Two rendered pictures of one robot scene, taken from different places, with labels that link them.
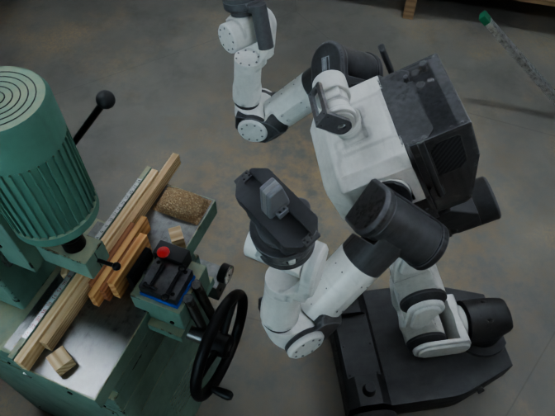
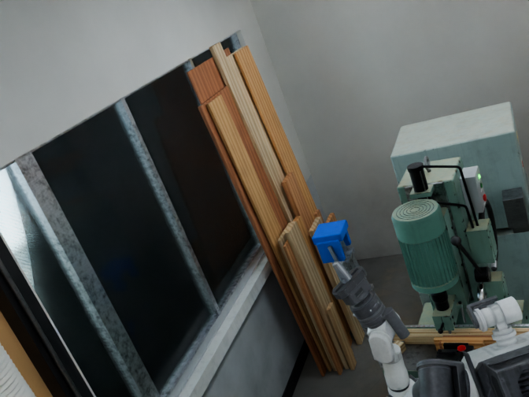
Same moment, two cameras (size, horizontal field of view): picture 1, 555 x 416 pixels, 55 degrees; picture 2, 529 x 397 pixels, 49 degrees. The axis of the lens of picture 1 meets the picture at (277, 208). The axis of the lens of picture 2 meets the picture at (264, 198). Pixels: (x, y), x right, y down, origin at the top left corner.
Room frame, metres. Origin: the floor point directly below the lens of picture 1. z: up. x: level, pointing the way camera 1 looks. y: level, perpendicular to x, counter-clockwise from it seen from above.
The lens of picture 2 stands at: (0.54, -1.47, 2.43)
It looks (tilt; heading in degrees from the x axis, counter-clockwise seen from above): 20 degrees down; 101
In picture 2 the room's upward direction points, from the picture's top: 21 degrees counter-clockwise
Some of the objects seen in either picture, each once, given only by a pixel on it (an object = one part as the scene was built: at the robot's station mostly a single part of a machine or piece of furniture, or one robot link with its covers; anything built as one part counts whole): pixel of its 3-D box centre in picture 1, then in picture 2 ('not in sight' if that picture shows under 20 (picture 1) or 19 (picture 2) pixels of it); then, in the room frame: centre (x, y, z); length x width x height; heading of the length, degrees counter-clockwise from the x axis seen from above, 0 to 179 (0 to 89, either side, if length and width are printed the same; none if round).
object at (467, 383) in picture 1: (420, 336); not in sight; (0.81, -0.54, 0.19); 0.64 x 0.52 x 0.33; 98
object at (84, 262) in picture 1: (73, 251); (446, 313); (0.66, 0.47, 1.03); 0.14 x 0.07 x 0.09; 68
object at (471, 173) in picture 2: not in sight; (473, 190); (0.90, 0.70, 1.40); 0.10 x 0.06 x 0.16; 68
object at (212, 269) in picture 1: (206, 277); not in sight; (0.84, 0.23, 0.58); 0.12 x 0.08 x 0.08; 68
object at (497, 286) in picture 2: not in sight; (493, 288); (0.87, 0.57, 1.02); 0.09 x 0.07 x 0.12; 158
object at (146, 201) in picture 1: (119, 240); (483, 339); (0.76, 0.41, 0.92); 0.62 x 0.02 x 0.04; 158
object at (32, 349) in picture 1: (97, 258); (464, 334); (0.70, 0.46, 0.92); 0.60 x 0.02 x 0.05; 158
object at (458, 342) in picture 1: (434, 325); not in sight; (0.81, -0.57, 0.28); 0.21 x 0.20 x 0.13; 98
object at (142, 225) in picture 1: (120, 259); (467, 344); (0.70, 0.40, 0.93); 0.25 x 0.02 x 0.06; 158
